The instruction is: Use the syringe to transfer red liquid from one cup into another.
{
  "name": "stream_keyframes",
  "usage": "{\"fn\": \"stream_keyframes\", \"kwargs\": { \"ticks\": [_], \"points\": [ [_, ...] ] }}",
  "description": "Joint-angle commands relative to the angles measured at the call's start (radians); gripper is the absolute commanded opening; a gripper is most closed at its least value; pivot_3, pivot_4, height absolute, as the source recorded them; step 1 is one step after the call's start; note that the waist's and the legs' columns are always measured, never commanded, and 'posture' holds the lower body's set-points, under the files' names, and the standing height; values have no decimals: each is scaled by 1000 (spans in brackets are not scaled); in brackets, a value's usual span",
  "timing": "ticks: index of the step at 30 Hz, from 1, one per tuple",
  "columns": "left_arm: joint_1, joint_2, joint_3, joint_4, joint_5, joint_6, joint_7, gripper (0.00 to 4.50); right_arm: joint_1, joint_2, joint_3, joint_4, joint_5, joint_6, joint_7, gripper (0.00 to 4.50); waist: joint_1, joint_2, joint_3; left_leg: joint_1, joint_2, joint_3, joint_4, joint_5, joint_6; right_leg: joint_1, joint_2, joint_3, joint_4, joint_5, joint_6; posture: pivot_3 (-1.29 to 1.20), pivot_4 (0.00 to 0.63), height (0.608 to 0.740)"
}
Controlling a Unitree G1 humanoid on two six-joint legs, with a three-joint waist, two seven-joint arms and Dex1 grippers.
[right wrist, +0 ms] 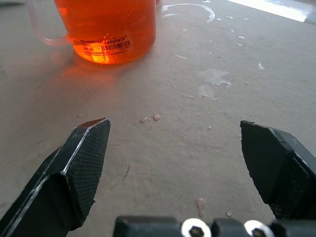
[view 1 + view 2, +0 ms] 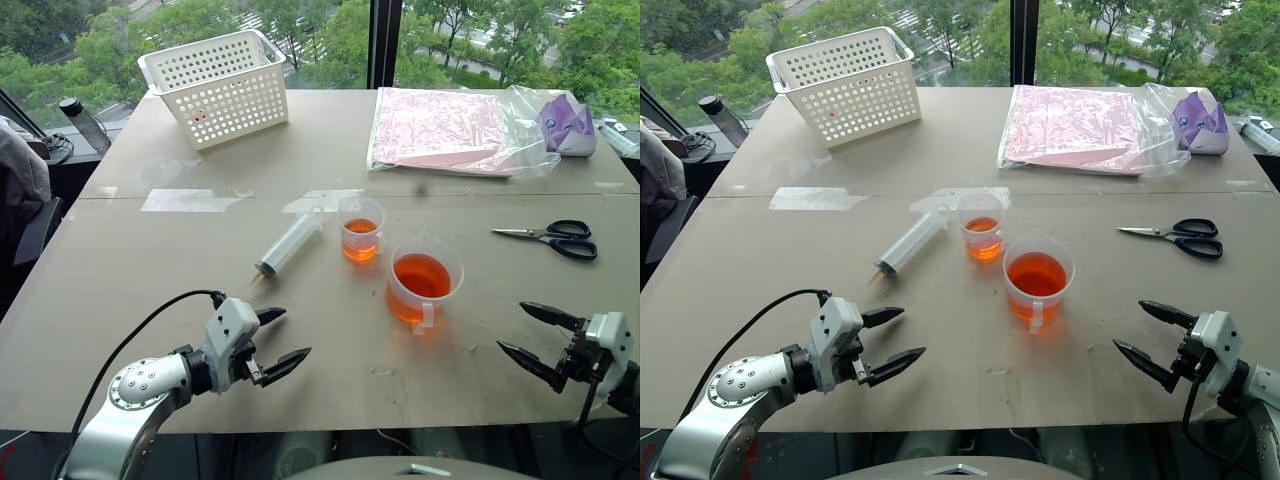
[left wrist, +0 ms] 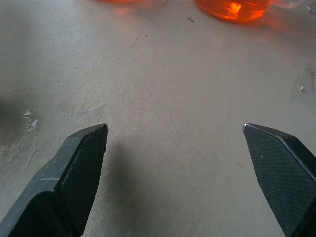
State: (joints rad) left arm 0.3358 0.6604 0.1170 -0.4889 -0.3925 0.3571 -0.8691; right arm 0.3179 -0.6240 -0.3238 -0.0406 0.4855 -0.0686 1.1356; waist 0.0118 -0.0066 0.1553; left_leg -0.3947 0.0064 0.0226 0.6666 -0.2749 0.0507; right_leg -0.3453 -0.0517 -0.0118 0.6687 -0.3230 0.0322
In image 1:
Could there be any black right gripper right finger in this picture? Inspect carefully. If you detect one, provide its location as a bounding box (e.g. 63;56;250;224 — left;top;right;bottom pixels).
240;120;316;223

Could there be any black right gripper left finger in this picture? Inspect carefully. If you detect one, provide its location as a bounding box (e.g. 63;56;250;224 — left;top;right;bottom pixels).
0;118;111;237

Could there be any beaker of orange liquid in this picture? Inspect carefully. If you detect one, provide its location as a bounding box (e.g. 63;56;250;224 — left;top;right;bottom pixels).
24;0;157;65

